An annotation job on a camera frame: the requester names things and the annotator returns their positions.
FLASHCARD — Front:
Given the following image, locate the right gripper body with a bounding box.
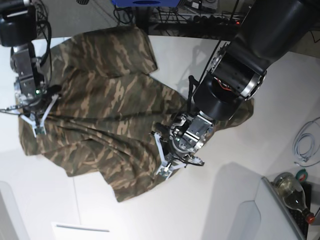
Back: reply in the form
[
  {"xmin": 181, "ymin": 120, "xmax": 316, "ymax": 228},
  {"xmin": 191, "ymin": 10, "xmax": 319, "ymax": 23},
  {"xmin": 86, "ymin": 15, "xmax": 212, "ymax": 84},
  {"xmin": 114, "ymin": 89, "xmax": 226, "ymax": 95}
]
[{"xmin": 15, "ymin": 84, "xmax": 62, "ymax": 117}]

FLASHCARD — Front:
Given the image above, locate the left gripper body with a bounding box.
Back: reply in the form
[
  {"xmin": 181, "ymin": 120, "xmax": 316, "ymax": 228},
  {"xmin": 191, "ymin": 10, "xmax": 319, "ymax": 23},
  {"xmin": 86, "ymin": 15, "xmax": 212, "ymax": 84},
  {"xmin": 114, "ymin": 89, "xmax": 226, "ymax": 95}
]
[{"xmin": 155, "ymin": 113, "xmax": 214, "ymax": 159}]

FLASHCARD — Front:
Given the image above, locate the camouflage t-shirt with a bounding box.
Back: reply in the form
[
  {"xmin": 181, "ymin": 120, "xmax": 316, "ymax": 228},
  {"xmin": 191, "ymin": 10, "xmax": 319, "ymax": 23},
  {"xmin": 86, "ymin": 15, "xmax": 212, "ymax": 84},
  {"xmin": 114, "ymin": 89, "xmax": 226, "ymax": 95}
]
[{"xmin": 15, "ymin": 26, "xmax": 255, "ymax": 203}]

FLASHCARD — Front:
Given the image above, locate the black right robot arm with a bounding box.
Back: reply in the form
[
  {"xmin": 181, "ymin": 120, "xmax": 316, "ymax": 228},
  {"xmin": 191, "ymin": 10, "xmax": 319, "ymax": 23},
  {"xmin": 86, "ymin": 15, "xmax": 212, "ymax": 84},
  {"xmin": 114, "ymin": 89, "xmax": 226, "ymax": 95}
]
[{"xmin": 0, "ymin": 0, "xmax": 62, "ymax": 137}]

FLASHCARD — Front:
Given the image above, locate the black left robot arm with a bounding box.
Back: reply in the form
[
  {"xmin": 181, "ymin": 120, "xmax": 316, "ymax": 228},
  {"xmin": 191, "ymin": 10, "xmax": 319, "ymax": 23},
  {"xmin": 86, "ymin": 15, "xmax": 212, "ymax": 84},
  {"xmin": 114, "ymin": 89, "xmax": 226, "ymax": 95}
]
[{"xmin": 152, "ymin": 0, "xmax": 320, "ymax": 179}]

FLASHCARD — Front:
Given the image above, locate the clear glass bottle red cap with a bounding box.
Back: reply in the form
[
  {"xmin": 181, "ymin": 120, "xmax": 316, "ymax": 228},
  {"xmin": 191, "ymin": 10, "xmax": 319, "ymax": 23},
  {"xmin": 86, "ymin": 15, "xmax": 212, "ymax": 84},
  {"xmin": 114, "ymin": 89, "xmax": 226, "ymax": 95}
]
[{"xmin": 273, "ymin": 172, "xmax": 316, "ymax": 225}]

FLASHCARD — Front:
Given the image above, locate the green tape roll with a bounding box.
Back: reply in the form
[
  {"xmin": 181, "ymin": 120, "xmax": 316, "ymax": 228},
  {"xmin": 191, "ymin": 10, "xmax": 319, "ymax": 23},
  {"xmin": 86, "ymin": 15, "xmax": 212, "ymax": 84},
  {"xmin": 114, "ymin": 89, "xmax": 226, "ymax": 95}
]
[{"xmin": 295, "ymin": 168, "xmax": 308, "ymax": 183}]

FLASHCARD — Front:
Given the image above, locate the black power strip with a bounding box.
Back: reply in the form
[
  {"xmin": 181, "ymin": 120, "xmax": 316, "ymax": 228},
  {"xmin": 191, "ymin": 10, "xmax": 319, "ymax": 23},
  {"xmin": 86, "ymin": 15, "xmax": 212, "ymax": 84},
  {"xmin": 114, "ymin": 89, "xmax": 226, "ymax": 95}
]
[{"xmin": 191, "ymin": 14, "xmax": 245, "ymax": 26}]

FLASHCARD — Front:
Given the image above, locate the coiled white cable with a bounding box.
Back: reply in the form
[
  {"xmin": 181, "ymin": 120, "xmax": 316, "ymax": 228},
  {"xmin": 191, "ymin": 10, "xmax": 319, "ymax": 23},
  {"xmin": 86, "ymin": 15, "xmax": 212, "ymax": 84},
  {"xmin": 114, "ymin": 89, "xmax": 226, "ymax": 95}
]
[{"xmin": 291, "ymin": 117, "xmax": 320, "ymax": 168}]

